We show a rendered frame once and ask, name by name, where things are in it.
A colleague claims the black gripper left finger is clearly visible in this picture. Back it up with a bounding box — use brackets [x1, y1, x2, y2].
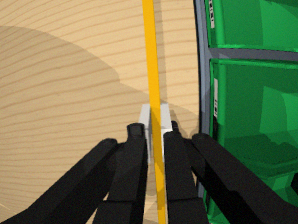
[0, 104, 152, 224]

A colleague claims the yellow bar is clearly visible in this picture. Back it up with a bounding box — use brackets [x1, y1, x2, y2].
[142, 0, 166, 224]

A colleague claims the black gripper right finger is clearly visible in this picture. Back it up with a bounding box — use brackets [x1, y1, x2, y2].
[160, 103, 298, 224]

